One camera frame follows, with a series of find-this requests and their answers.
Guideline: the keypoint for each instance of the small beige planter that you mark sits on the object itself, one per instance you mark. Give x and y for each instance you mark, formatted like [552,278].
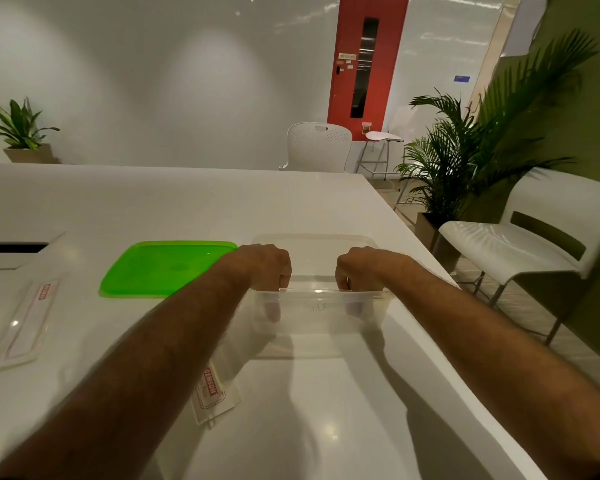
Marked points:
[30,154]

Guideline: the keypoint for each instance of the white chair with metal legs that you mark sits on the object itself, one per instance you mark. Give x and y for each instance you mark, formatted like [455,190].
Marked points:
[505,249]

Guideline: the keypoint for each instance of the white paper poster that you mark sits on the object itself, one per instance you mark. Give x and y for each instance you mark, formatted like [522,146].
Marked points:
[525,24]

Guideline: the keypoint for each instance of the white perforated chair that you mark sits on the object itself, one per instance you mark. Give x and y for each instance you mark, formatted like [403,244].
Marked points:
[320,149]

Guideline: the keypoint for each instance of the green plastic lid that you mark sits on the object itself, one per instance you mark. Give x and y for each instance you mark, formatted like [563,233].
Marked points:
[155,269]

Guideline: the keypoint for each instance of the red door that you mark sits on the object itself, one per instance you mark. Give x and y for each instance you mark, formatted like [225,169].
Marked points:
[345,94]

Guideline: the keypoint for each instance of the green palm plant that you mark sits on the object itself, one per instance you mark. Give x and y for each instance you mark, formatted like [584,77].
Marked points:
[455,169]

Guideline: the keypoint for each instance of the person's right hand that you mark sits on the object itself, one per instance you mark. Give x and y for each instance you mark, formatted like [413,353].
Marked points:
[370,269]

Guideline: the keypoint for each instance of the person's left hand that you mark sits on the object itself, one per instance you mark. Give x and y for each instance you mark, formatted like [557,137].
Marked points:
[265,267]

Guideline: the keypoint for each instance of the large clear plastic container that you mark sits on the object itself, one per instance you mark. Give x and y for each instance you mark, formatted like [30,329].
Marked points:
[315,244]

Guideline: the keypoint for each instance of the white bar stool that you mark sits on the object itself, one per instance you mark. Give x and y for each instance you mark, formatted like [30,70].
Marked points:
[382,136]

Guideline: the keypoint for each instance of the person's right forearm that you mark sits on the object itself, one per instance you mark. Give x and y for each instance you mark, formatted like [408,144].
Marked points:
[505,369]

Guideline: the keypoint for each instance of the small blue wall sign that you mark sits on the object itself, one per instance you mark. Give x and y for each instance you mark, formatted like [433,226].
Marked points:
[462,78]

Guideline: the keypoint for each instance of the person's left forearm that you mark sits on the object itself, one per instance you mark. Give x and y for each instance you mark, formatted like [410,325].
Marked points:
[130,369]

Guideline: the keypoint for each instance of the small green leafy plant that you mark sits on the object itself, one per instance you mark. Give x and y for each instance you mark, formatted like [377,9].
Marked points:
[20,129]

